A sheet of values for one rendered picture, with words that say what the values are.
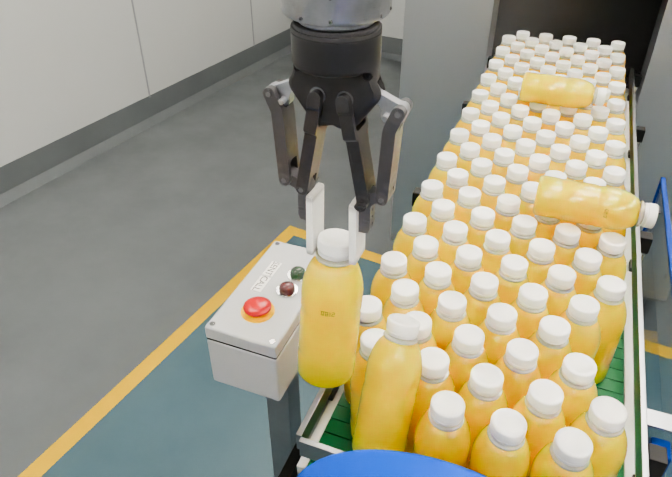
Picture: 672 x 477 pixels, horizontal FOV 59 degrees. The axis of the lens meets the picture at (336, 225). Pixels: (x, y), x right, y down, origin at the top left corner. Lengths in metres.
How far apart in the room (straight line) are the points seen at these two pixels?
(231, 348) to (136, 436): 1.36
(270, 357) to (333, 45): 0.42
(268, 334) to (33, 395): 1.67
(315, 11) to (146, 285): 2.25
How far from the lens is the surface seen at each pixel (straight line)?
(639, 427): 0.91
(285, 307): 0.79
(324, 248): 0.60
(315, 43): 0.48
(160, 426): 2.12
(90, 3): 3.72
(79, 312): 2.61
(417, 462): 0.48
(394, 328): 0.71
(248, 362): 0.78
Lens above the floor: 1.63
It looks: 34 degrees down
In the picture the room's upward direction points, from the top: straight up
